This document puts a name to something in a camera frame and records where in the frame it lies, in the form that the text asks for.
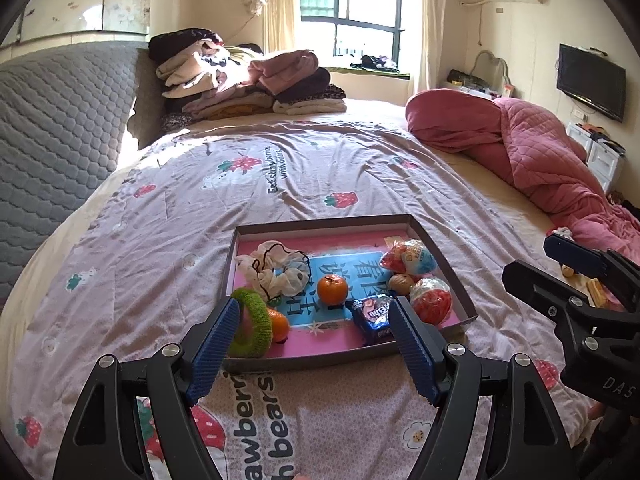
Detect yellow box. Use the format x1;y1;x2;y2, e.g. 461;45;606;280
582;277;608;308

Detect white wall cabinet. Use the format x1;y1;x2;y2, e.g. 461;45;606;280
0;0;153;48

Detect red and blue snack bag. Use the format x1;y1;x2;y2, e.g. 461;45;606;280
380;239;438;277

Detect white drawer unit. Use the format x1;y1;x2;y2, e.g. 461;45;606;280
567;121;626;196

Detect green fuzzy ring scrunchie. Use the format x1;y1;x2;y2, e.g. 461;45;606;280
227;287;273;359

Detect cream scrunchie with black cord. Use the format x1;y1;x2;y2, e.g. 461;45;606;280
234;241;312;306

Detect blue cookie packet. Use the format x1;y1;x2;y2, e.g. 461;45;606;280
350;296;396;346

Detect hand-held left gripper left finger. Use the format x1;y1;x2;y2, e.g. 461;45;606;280
52;296;242;480

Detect heart-shaped white frame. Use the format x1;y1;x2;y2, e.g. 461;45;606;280
472;50;513;93

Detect small red snack bag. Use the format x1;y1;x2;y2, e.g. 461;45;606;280
410;276;453;325

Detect black television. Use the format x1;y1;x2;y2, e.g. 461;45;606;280
556;43;627;123

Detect dark items on windowsill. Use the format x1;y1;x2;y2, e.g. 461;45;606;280
350;54;401;72

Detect brown walnut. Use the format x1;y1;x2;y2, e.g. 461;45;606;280
389;272;416;295

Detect grey cardboard box tray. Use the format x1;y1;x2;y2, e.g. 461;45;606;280
220;213;478;372

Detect orange tangerine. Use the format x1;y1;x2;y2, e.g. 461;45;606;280
317;275;349;306
265;307;291;343

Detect pile of folded clothes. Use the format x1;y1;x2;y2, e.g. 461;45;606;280
148;28;347;133

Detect small toy doll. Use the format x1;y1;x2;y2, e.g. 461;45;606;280
547;226;577;279

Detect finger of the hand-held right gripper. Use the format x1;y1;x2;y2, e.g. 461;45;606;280
502;260;636;341
544;234;640;311

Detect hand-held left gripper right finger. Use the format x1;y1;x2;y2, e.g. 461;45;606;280
390;296;581;480

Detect strawberry printed bed sheet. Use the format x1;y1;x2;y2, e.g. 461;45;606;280
0;125;596;480

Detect pink quilt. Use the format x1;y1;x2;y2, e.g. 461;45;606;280
405;89;640;281

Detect cream curtain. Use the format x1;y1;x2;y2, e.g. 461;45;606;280
417;0;451;96
240;0;301;56

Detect grey quilted headboard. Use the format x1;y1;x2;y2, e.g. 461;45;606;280
0;42;151;306

